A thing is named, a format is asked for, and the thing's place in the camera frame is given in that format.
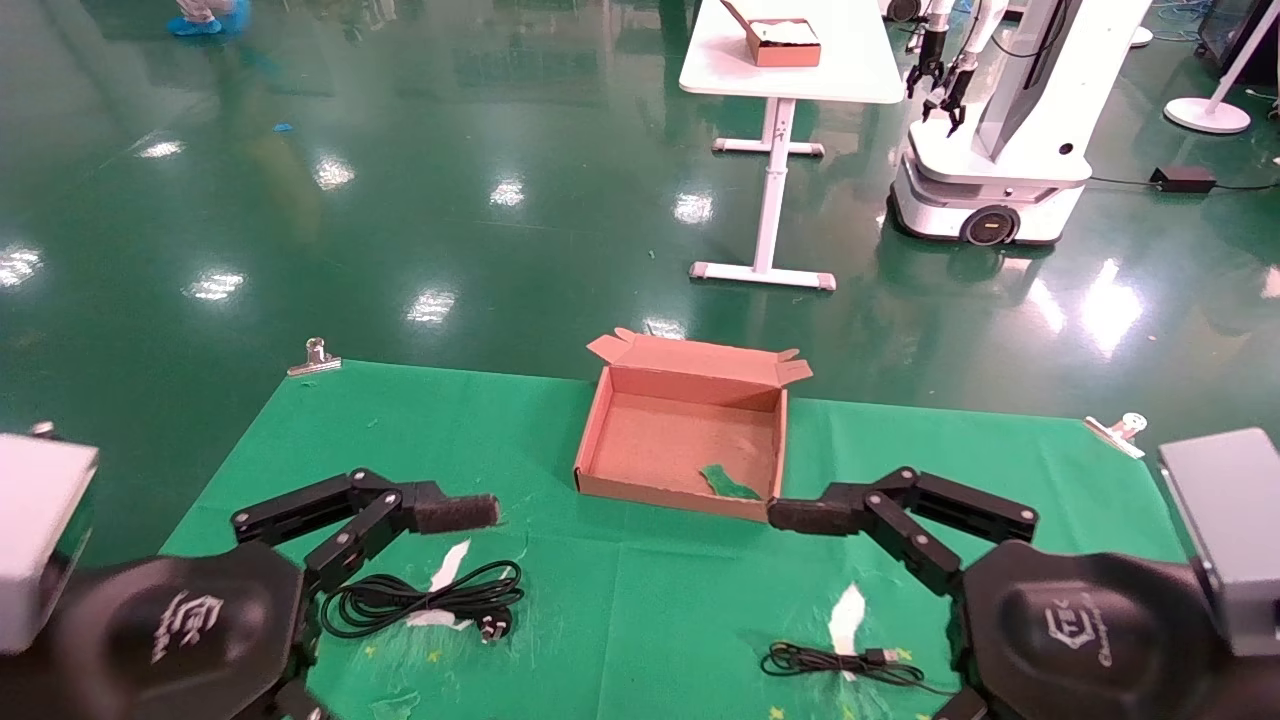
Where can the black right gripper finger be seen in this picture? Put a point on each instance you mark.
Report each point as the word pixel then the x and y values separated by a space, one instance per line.
pixel 920 550
pixel 970 505

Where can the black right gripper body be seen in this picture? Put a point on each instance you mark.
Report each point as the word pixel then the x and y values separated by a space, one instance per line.
pixel 1090 640

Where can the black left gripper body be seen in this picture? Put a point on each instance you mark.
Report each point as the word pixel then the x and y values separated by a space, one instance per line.
pixel 180 640

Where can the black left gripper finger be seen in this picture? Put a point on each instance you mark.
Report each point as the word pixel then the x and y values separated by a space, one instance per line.
pixel 350 545
pixel 300 502

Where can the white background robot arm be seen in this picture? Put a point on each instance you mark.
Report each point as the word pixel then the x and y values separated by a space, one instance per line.
pixel 940 15
pixel 985 25

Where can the open brown cardboard box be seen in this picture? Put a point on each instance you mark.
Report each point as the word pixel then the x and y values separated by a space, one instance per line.
pixel 670 440

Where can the small brown cardboard box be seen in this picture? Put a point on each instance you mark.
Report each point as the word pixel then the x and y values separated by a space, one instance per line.
pixel 787 54

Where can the green table cloth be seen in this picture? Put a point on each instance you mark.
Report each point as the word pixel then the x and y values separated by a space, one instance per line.
pixel 620 600

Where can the white wheeled robot body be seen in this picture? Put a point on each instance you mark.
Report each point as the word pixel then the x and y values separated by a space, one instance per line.
pixel 1000 170

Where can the black power brick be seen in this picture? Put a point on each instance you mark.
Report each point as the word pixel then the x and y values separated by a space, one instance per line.
pixel 1183 180

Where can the black background robot gripper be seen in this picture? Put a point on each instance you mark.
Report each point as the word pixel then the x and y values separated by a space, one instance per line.
pixel 955 95
pixel 930 62

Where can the white floor stand base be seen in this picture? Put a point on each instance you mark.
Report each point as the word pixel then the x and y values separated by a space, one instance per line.
pixel 1208 115

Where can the white table with legs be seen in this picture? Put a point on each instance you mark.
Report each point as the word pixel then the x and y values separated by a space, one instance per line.
pixel 800 80

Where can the blue shoe cover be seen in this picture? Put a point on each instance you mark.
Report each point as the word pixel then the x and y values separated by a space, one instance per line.
pixel 195 27
pixel 235 12

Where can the small white round base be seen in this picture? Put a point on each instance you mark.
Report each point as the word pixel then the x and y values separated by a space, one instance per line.
pixel 1142 36

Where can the black wheel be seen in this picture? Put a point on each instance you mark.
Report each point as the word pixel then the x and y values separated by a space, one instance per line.
pixel 903 8

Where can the white filler material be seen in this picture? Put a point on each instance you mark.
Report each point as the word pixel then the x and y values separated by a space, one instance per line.
pixel 785 30

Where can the dark cabinet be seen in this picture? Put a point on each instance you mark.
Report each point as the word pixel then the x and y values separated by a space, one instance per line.
pixel 1225 40

